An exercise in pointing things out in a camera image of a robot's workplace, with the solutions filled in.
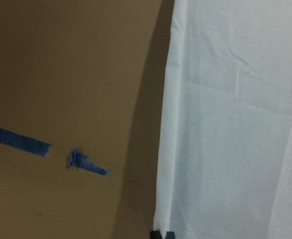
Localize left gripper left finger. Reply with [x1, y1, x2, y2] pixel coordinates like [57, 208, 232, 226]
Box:
[149, 231, 163, 239]

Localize light blue t-shirt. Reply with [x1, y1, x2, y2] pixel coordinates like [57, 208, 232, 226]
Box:
[153, 0, 292, 239]

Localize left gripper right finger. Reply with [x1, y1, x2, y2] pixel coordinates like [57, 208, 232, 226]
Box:
[165, 232, 176, 239]

